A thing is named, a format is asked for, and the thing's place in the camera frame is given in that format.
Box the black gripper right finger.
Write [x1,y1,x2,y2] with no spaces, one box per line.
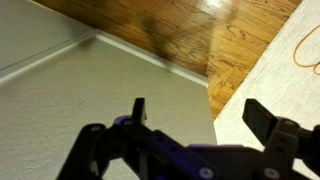
[242,99,320,180]

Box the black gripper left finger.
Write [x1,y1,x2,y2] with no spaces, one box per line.
[57,98,147,180]

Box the white baseboard trim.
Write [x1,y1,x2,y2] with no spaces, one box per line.
[0,30,208,87]

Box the orange cable on carpet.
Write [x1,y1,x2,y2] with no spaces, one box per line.
[293,24,320,76]

